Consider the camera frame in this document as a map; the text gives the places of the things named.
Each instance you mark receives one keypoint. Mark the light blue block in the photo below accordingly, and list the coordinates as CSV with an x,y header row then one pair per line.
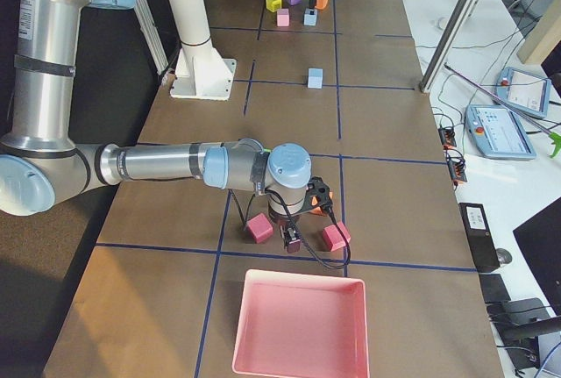
x,y
309,20
315,78

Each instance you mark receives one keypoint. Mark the crimson foam block near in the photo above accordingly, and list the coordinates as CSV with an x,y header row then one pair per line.
x,y
260,228

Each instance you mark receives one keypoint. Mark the crimson foam block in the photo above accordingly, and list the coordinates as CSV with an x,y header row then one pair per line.
x,y
336,236
260,228

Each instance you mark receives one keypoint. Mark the pink foam block left side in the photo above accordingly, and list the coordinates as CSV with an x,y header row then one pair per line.
x,y
283,17

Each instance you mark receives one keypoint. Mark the orange foam block right side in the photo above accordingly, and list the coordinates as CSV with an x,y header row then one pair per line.
x,y
321,209

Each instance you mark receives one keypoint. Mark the yellow foam block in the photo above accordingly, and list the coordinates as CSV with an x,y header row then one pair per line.
x,y
273,5

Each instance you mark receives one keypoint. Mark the crimson foam block far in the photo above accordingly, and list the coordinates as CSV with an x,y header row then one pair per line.
x,y
336,236

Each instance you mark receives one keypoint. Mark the red plastic bin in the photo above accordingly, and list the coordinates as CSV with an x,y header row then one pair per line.
x,y
297,325

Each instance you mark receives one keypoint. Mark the black power strip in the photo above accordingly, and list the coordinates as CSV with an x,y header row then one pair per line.
x,y
455,160

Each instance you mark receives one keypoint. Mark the black box with label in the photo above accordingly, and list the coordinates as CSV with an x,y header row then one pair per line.
x,y
479,237

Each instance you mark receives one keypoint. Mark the teach pendant near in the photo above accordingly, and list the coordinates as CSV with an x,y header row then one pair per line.
x,y
498,133

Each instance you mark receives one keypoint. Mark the teach pendant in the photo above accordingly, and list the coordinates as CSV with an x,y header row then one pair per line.
x,y
498,133
528,92

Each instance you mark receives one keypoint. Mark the wooden board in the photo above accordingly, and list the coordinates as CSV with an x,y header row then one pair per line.
x,y
543,38

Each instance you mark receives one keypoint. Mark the teach pendant far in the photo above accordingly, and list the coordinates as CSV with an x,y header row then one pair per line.
x,y
528,92

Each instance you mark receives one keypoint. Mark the dark monitor screen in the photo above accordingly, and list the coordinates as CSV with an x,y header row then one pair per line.
x,y
539,241

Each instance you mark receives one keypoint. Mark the reacher grabber stick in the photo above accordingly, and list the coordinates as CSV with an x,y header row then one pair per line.
x,y
555,138

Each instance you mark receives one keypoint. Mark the aluminium frame post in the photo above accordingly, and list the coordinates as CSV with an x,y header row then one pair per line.
x,y
462,10

